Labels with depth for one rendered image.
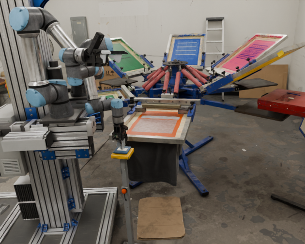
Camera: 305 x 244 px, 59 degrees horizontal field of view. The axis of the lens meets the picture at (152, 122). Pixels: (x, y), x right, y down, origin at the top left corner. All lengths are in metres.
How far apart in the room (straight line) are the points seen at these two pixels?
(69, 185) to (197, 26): 5.01
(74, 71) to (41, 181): 1.09
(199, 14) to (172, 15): 0.62
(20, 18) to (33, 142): 0.69
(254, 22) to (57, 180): 5.36
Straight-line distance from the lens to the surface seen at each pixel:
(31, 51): 1.64
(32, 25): 1.63
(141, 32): 6.77
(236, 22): 6.51
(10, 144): 1.85
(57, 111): 1.79
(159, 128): 2.26
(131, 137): 2.06
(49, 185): 2.30
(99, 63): 1.37
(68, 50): 1.48
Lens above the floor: 1.82
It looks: 21 degrees down
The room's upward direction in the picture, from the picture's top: 3 degrees counter-clockwise
